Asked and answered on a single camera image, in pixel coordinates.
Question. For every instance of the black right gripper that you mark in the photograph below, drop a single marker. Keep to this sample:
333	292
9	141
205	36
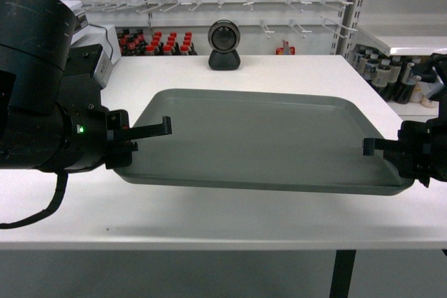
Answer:
423	154

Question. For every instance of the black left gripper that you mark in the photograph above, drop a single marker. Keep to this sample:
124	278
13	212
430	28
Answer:
84	138

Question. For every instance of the grey rectangular serving tray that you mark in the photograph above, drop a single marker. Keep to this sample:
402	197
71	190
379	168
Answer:
260	141

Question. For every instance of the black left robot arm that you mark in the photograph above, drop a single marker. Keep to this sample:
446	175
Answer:
52	118

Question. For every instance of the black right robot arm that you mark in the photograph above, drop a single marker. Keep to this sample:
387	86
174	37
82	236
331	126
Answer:
432	74

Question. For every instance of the white checkout table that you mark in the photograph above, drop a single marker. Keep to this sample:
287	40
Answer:
114	239

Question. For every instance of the dark soy bottle front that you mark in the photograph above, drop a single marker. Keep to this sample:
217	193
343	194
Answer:
406	85

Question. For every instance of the white side store shelving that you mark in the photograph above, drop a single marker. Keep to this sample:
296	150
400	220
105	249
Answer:
394	27

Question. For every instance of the red pouch with spout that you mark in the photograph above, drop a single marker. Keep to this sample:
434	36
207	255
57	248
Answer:
285	49

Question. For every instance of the black round barcode scanner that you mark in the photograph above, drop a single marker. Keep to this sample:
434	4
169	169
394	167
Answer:
224	37

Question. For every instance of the white peg hook rack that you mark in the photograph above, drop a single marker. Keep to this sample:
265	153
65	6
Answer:
299	15

